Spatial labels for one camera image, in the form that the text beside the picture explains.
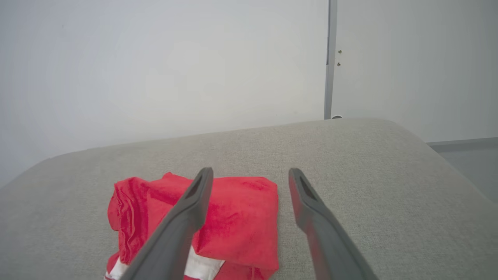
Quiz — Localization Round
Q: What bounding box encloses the white door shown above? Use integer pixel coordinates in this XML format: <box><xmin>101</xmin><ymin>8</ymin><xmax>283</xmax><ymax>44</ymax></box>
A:
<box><xmin>331</xmin><ymin>0</ymin><xmax>498</xmax><ymax>143</ymax></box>

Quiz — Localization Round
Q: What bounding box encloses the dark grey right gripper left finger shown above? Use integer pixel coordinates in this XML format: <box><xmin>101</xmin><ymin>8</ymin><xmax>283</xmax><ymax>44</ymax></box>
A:
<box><xmin>119</xmin><ymin>167</ymin><xmax>214</xmax><ymax>280</ymax></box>

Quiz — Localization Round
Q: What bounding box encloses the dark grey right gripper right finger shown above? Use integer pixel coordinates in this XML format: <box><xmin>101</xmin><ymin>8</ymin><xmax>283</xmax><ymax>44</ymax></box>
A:
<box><xmin>288</xmin><ymin>168</ymin><xmax>379</xmax><ymax>280</ymax></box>

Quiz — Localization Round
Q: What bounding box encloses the red and white cloth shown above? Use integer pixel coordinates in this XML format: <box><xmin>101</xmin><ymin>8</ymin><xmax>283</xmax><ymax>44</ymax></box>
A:
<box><xmin>104</xmin><ymin>172</ymin><xmax>280</xmax><ymax>280</ymax></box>

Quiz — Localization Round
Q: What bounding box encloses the white door frame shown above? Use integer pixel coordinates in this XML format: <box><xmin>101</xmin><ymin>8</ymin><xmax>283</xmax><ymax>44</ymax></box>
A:
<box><xmin>324</xmin><ymin>0</ymin><xmax>337</xmax><ymax>120</ymax></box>

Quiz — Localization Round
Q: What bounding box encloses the grey baseboard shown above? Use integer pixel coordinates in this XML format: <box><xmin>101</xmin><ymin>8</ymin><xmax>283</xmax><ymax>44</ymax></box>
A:
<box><xmin>427</xmin><ymin>137</ymin><xmax>498</xmax><ymax>153</ymax></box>

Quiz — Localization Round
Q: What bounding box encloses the grey fabric sofa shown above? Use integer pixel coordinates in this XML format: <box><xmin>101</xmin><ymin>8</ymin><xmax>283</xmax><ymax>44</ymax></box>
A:
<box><xmin>0</xmin><ymin>118</ymin><xmax>498</xmax><ymax>280</ymax></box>

